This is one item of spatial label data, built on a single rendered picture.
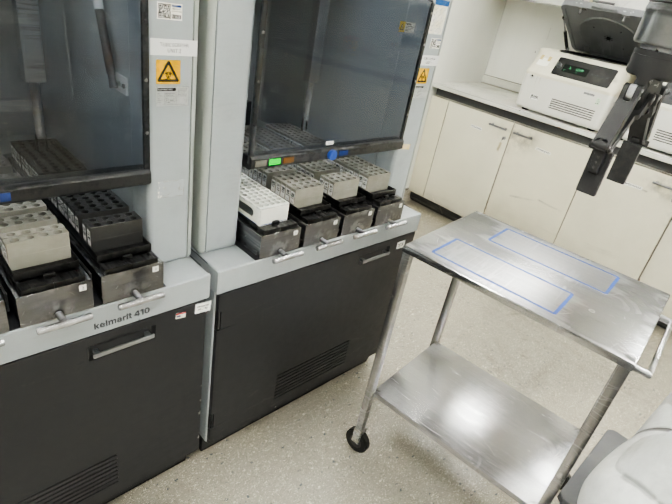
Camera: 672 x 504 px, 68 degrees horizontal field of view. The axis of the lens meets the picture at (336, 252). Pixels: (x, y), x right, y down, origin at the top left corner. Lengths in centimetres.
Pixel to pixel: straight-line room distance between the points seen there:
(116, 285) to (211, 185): 32
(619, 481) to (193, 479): 128
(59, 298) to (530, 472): 131
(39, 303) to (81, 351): 16
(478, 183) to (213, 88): 265
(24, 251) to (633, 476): 107
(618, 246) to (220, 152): 255
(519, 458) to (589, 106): 216
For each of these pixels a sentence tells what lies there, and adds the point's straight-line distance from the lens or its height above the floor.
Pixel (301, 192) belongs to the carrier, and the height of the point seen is 87.
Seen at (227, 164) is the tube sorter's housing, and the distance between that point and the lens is 126.
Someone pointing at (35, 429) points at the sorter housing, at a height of 46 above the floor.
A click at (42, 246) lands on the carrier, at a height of 86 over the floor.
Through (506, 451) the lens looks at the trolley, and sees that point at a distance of 168.
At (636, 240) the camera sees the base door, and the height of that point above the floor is 43.
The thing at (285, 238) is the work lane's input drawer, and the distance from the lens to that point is 135.
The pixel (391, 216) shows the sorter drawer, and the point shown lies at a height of 76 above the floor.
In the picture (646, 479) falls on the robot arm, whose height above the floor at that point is 94.
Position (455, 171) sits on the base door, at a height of 37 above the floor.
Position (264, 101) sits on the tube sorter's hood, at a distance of 125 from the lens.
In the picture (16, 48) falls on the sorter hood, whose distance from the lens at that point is 101.
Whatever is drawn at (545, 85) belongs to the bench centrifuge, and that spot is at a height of 107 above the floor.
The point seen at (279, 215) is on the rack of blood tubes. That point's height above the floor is 83.
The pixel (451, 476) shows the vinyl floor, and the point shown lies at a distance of 192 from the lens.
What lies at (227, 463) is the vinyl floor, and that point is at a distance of 178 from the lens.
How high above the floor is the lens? 141
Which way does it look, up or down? 28 degrees down
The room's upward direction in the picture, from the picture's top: 11 degrees clockwise
